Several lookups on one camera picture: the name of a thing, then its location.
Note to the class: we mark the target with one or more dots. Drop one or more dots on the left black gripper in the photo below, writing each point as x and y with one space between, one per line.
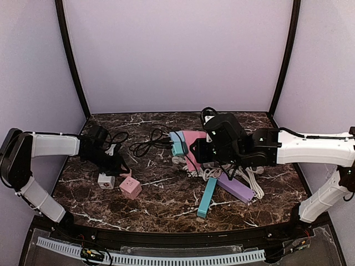
110 162

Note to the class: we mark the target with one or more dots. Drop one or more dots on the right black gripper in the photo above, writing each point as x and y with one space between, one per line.
204 149

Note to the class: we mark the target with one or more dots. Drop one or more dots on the small salmon pink adapter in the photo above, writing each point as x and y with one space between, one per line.
125 175

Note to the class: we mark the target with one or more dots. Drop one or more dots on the pink power strip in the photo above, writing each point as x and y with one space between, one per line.
192 139

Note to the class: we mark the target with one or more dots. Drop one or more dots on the small teal adapter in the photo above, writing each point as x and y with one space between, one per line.
177 148

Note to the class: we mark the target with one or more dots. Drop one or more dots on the white cube socket adapter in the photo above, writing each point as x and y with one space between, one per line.
106 182

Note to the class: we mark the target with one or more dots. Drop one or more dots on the pink cube socket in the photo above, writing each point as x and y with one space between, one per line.
130 188

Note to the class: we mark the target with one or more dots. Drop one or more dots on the white charger with cable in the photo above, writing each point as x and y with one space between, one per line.
210 170

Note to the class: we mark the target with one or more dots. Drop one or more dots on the light blue adapter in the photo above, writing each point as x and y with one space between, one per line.
177 136

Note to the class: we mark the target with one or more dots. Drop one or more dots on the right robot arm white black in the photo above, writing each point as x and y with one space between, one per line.
271 147

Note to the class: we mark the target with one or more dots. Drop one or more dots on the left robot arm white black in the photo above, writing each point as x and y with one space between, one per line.
27 156

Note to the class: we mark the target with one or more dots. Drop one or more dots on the purple power strip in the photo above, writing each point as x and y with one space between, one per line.
236 188

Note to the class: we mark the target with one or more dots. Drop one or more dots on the teal power strip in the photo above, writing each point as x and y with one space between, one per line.
206 198

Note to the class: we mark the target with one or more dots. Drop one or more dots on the small circuit board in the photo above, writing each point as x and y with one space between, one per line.
91 254

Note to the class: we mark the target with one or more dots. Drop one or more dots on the white slotted cable duct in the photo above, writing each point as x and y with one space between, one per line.
114 258

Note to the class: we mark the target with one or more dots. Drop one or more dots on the left black frame post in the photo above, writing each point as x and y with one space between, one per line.
59 6

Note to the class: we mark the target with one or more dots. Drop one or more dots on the black frame post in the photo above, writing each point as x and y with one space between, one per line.
296 6
59 6

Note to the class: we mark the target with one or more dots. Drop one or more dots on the right black frame post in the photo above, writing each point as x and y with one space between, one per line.
296 6

